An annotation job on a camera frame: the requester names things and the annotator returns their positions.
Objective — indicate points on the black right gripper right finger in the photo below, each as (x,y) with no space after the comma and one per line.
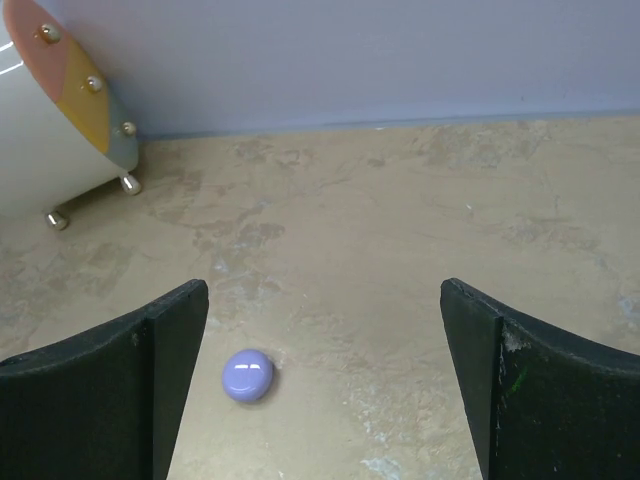
(541,402)

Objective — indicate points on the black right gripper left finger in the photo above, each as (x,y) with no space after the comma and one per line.
(106,403)

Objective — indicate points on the lilac earbud charging case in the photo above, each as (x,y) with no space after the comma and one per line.
(247,375)

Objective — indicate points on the white cylindrical box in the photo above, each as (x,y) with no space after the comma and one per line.
(64,131)

